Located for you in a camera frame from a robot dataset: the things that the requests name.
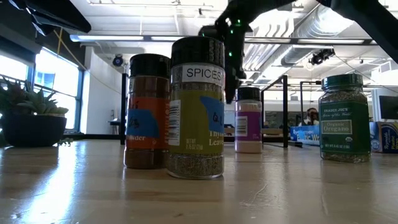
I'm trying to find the black monitor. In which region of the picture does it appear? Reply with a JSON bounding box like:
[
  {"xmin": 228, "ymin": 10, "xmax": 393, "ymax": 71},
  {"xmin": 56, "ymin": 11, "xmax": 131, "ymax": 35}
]
[{"xmin": 378, "ymin": 95, "xmax": 398, "ymax": 121}]

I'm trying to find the person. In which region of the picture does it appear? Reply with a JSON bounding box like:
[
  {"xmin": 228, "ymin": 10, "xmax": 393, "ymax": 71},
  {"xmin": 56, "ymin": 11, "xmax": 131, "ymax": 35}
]
[{"xmin": 300, "ymin": 107, "xmax": 321, "ymax": 127}]

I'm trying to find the green-lid oregano jar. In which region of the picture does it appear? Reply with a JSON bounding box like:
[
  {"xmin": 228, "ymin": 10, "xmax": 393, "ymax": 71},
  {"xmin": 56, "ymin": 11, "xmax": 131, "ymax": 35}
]
[{"xmin": 318, "ymin": 73, "xmax": 373, "ymax": 164}]

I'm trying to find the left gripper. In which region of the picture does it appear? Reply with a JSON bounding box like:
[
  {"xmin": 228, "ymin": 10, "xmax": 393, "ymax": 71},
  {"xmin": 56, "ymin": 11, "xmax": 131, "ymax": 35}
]
[{"xmin": 9, "ymin": 0, "xmax": 92, "ymax": 36}]

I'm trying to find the large window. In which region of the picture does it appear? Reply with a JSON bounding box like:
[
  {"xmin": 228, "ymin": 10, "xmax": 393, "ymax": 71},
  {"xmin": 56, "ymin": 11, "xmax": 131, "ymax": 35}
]
[
  {"xmin": 0, "ymin": 54, "xmax": 32, "ymax": 91},
  {"xmin": 34, "ymin": 46, "xmax": 83, "ymax": 133}
]

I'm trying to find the black-lid jar purple label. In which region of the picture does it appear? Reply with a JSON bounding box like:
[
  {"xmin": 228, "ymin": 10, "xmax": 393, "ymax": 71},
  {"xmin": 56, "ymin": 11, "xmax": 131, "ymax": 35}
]
[{"xmin": 234, "ymin": 86, "xmax": 264, "ymax": 154}]

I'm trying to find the silver ventilation duct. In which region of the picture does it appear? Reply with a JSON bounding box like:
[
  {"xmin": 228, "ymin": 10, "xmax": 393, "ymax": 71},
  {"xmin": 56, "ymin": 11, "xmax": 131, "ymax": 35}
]
[{"xmin": 281, "ymin": 0, "xmax": 374, "ymax": 68}]

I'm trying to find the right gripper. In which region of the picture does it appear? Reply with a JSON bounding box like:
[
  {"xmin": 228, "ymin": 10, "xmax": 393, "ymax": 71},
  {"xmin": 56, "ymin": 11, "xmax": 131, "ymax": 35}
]
[{"xmin": 198, "ymin": 12, "xmax": 253, "ymax": 105}]

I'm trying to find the round black wall device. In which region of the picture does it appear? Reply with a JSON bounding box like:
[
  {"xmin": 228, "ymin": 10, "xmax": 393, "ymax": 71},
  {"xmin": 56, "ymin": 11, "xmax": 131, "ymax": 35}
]
[{"xmin": 111, "ymin": 54, "xmax": 124, "ymax": 68}]

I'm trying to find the black-lid thyme leaves jar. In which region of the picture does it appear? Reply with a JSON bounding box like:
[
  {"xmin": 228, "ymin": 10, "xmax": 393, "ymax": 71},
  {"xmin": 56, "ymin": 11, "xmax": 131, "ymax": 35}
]
[{"xmin": 166, "ymin": 36, "xmax": 226, "ymax": 180}]

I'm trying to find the black ceiling-mounted device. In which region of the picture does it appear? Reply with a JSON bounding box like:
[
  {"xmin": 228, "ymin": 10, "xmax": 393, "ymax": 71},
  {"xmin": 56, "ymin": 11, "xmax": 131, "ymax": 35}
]
[{"xmin": 309, "ymin": 48, "xmax": 336, "ymax": 66}]

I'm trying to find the hanging yellow cable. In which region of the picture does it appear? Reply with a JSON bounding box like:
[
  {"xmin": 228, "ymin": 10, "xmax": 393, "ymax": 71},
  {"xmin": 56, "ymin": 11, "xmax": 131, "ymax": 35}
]
[{"xmin": 52, "ymin": 27, "xmax": 88, "ymax": 72}]

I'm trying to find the thin black background stand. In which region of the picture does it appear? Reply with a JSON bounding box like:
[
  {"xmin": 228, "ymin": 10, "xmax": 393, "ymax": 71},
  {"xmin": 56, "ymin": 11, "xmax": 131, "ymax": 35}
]
[{"xmin": 299, "ymin": 80, "xmax": 323, "ymax": 123}]

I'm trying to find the black-lid chili powder jar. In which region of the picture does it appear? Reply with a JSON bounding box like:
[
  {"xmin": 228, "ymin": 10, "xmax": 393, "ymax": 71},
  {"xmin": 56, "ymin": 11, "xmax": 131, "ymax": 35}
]
[{"xmin": 123, "ymin": 53, "xmax": 171, "ymax": 170}]

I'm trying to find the blue plastic wrap box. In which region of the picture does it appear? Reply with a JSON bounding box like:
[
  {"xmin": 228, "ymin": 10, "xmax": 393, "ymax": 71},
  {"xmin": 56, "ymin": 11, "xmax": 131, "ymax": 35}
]
[{"xmin": 289, "ymin": 121, "xmax": 398, "ymax": 154}]

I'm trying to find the succulent plant in black pot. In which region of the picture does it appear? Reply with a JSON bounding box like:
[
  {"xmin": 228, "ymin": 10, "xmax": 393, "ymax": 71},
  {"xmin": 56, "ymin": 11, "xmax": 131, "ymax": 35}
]
[{"xmin": 0, "ymin": 77, "xmax": 70, "ymax": 149}]

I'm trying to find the ceiling light strip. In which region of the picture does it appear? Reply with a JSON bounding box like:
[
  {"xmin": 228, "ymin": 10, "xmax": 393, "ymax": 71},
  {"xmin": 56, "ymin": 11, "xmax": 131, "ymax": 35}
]
[
  {"xmin": 150, "ymin": 35, "xmax": 187, "ymax": 42},
  {"xmin": 70, "ymin": 34, "xmax": 146, "ymax": 43},
  {"xmin": 292, "ymin": 39, "xmax": 364, "ymax": 45}
]

